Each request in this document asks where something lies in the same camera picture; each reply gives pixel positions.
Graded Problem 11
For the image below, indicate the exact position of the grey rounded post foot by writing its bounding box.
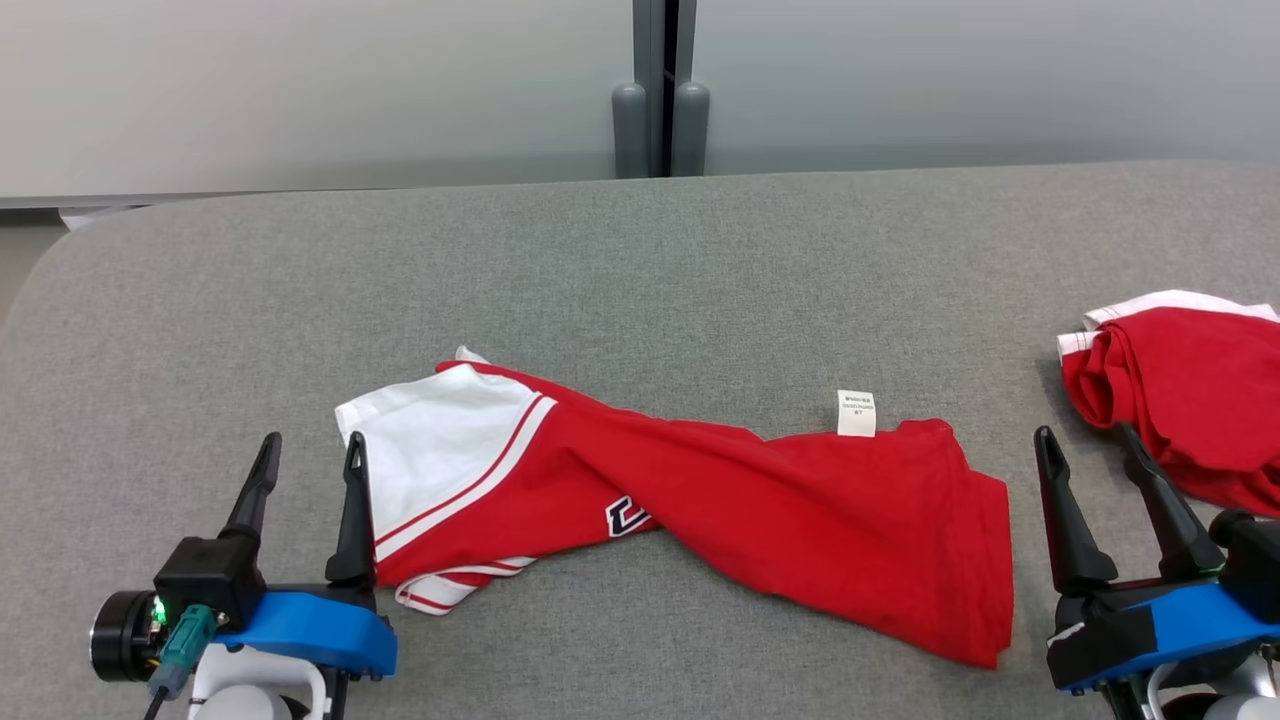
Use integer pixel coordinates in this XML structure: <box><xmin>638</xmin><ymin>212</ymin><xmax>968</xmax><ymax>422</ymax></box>
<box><xmin>672</xmin><ymin>82</ymin><xmax>712</xmax><ymax>178</ymax></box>
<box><xmin>611</xmin><ymin>82</ymin><xmax>651</xmax><ymax>179</ymax></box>

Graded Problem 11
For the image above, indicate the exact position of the red shirt with white sleeves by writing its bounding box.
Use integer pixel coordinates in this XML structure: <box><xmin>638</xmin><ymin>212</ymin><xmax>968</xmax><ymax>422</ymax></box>
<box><xmin>335</xmin><ymin>345</ymin><xmax>1016</xmax><ymax>669</ymax></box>

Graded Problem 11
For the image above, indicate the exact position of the black cable teal connector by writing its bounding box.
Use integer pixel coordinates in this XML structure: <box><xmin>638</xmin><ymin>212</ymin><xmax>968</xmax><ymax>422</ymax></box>
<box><xmin>143</xmin><ymin>603</ymin><xmax>219</xmax><ymax>720</ymax></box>

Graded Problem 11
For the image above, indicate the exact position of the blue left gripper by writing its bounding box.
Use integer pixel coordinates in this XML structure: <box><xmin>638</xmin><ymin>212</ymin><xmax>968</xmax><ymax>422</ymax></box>
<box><xmin>214</xmin><ymin>432</ymin><xmax>399</xmax><ymax>682</ymax></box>

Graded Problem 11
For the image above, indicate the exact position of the grey aluminium partition post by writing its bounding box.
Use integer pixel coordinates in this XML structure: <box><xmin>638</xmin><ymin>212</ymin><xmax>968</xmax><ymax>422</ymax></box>
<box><xmin>632</xmin><ymin>0</ymin><xmax>699</xmax><ymax>179</ymax></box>

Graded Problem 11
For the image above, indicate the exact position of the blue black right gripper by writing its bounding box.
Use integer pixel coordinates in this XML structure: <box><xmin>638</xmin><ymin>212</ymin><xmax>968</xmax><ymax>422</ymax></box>
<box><xmin>1034</xmin><ymin>425</ymin><xmax>1280</xmax><ymax>694</ymax></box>

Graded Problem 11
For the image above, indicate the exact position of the red garment white striped trim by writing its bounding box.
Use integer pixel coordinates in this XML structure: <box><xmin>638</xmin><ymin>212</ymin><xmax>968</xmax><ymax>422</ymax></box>
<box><xmin>1057</xmin><ymin>290</ymin><xmax>1280</xmax><ymax>518</ymax></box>

